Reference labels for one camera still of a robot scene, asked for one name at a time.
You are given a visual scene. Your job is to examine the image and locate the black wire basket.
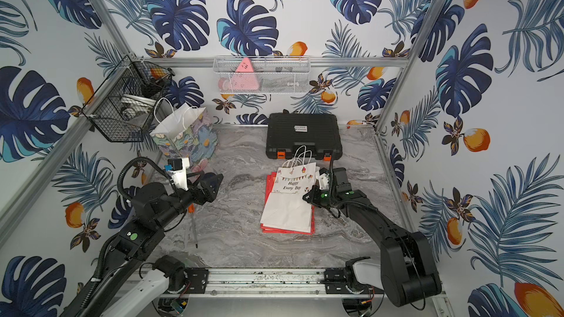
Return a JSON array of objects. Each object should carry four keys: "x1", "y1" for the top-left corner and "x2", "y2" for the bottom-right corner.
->
[{"x1": 81, "y1": 56, "x2": 175, "y2": 143}]

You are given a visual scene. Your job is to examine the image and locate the aluminium linear rail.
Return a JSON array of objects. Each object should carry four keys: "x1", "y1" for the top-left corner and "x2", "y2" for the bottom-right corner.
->
[{"x1": 185, "y1": 267, "x2": 392, "y2": 298}]

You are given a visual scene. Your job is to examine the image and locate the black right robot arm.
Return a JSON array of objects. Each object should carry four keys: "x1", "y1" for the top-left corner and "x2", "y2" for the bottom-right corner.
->
[{"x1": 303, "y1": 167, "x2": 442, "y2": 307}]

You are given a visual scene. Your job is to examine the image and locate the white mesh wall shelf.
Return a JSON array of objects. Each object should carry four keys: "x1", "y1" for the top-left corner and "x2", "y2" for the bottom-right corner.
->
[{"x1": 213, "y1": 56, "x2": 311, "y2": 95}]

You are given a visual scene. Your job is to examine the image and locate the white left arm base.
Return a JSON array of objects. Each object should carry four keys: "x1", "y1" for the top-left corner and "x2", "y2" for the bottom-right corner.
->
[{"x1": 101, "y1": 255, "x2": 186, "y2": 316}]

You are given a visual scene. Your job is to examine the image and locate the pink triangle item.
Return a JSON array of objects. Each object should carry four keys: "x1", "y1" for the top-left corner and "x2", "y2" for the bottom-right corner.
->
[{"x1": 223, "y1": 57, "x2": 260, "y2": 92}]

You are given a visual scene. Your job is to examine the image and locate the red paper bag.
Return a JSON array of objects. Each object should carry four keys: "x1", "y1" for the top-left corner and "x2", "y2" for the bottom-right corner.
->
[{"x1": 260, "y1": 172, "x2": 315, "y2": 235}]

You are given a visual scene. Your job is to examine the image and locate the black tool case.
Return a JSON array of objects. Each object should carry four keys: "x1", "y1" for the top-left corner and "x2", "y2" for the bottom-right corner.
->
[{"x1": 266, "y1": 113, "x2": 343, "y2": 161}]

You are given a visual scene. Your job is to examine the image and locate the orange handled screwdriver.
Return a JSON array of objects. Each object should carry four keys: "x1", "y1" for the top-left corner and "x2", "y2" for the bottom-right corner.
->
[{"x1": 188, "y1": 204, "x2": 198, "y2": 248}]

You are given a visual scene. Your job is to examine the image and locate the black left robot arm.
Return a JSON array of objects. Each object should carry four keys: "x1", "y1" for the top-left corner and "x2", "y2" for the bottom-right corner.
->
[{"x1": 62, "y1": 156, "x2": 223, "y2": 316}]

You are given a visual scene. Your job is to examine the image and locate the white happy paper bag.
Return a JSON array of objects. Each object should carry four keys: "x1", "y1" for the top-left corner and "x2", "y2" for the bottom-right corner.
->
[{"x1": 259, "y1": 144, "x2": 319, "y2": 233}]

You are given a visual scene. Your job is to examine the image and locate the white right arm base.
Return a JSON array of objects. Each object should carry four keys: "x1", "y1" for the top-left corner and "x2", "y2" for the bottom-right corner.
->
[{"x1": 344, "y1": 256, "x2": 384, "y2": 294}]

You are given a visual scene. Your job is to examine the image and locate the floral paper bag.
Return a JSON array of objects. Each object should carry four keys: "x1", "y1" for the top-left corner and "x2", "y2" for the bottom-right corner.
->
[{"x1": 150, "y1": 98, "x2": 218, "y2": 172}]

